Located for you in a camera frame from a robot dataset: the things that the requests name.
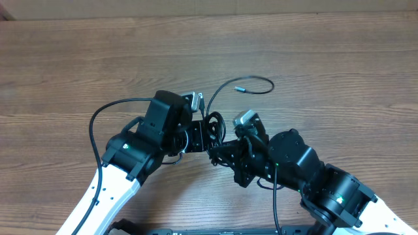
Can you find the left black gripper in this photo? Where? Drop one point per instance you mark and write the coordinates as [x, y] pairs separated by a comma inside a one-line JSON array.
[[198, 141]]

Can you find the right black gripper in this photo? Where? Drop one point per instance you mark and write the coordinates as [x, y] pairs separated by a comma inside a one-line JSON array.
[[236, 160]]

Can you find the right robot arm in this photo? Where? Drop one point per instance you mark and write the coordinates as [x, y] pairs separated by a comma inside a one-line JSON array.
[[336, 199]]

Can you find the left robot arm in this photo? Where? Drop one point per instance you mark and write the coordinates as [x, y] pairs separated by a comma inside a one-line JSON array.
[[167, 129]]

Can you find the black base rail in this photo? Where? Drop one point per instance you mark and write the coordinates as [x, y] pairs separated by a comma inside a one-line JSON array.
[[286, 230]]

